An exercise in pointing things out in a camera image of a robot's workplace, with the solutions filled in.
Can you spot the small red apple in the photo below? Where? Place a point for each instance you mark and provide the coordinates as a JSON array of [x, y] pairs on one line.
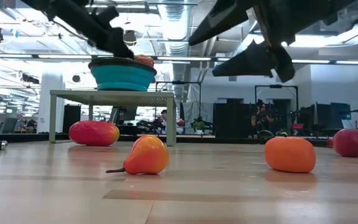
[[351, 143]]

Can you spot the black gantry frame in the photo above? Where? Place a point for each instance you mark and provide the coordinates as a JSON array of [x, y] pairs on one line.
[[179, 82], [277, 86]]

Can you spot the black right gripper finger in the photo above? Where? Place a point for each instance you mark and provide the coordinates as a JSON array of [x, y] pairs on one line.
[[219, 18], [247, 63]]

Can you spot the black cabinet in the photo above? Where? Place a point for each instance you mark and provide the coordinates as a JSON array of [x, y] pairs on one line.
[[71, 118]]

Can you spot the red box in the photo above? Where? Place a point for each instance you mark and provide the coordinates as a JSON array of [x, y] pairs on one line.
[[297, 126]]

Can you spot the person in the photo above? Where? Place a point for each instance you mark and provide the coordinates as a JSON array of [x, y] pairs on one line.
[[261, 119], [164, 119]]

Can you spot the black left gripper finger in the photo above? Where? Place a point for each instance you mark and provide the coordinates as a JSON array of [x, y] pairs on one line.
[[117, 43], [107, 15]]

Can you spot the orange mandarin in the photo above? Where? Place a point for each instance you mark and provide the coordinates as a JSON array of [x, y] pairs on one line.
[[290, 154]]

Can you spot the pink peach with leaf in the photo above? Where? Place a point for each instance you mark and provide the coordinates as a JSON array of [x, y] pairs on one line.
[[145, 60]]

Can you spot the dark monitor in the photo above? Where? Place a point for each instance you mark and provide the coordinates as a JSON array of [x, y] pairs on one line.
[[315, 115], [126, 113]]

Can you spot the blue collapsible bowl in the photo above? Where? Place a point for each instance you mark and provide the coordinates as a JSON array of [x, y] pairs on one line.
[[120, 79]]

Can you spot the green potted plant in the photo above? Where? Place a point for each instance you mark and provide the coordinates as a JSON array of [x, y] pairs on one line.
[[198, 126]]

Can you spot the ceiling light strip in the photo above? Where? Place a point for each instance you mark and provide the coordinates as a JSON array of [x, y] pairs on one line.
[[309, 61], [183, 58]]

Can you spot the red orange mango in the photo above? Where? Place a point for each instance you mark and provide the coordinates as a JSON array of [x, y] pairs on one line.
[[93, 133]]

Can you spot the silver ceiling duct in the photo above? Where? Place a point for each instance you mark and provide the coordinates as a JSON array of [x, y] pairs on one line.
[[172, 28]]

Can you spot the round black speaker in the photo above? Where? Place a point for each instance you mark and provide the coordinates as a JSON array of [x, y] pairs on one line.
[[76, 78]]

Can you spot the black partition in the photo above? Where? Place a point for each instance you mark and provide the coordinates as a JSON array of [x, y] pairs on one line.
[[233, 119]]

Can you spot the black aluminium table frame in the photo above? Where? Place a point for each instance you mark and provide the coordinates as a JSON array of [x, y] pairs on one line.
[[228, 140]]

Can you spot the green perforated metal stand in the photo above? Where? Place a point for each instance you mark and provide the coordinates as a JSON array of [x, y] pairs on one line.
[[120, 98]]

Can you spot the blue monitor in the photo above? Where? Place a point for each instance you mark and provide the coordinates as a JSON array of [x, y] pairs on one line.
[[340, 112]]

